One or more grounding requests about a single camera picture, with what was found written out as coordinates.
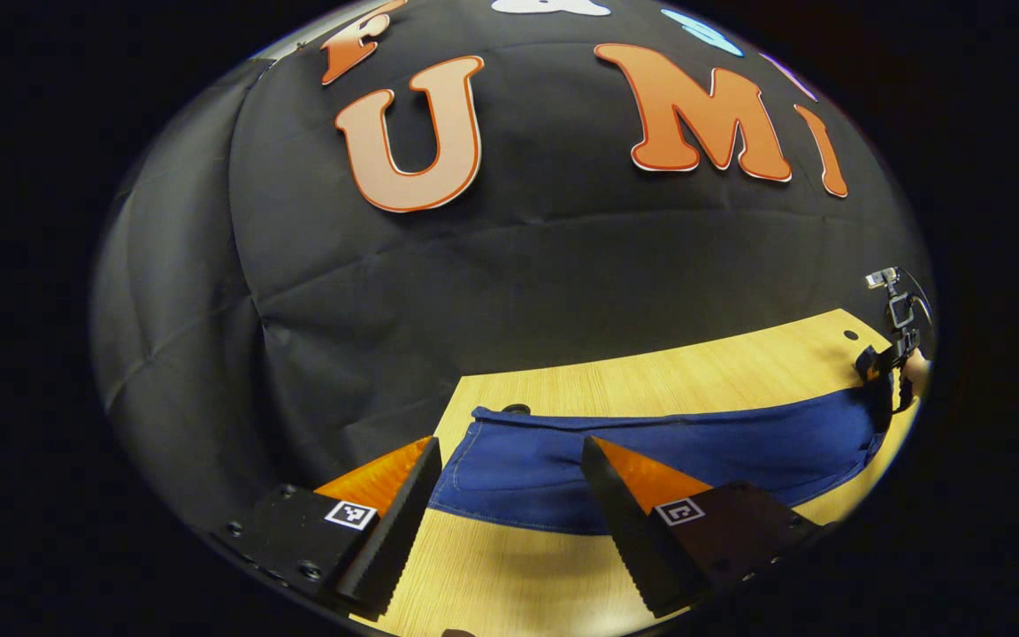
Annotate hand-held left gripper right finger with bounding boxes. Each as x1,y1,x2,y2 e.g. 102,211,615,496
580,434,829,620

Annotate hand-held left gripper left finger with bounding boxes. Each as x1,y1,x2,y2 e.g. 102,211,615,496
209,435,444,622

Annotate blue jeans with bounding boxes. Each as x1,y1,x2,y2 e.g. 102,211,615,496
428,385,895,537

